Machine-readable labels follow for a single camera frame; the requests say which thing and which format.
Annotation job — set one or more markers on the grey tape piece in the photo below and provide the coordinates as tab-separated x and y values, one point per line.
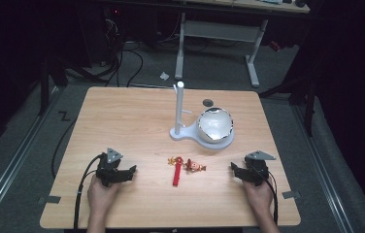
291	194
51	199

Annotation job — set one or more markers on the white pole stand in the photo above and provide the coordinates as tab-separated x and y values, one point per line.
179	106

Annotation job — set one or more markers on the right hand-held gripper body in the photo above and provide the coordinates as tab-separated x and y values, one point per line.
256	168

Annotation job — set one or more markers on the red figurine pendant charm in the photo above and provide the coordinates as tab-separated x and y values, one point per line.
178	173

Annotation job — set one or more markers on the crumpled white paper scrap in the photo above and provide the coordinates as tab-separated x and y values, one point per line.
164	76

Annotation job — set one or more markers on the person's left hand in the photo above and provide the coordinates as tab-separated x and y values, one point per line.
101	194

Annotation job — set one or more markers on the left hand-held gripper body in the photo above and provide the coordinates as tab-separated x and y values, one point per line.
110	168

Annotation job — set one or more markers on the dark round table grommet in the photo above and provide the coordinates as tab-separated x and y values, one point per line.
208	103

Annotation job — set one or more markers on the metal floor rail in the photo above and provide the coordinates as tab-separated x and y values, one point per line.
12	168
323	168

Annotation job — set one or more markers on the dark metal stand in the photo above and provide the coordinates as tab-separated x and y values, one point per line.
49	81
300	90

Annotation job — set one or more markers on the small red object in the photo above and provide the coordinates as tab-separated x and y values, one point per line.
275	46

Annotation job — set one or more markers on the person's right hand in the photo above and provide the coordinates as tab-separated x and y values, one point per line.
258	195

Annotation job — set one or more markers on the desk with white legs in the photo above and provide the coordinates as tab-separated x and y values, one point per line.
222	30

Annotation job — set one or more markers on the white silver-rimmed bowl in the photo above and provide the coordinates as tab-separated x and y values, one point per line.
215	124

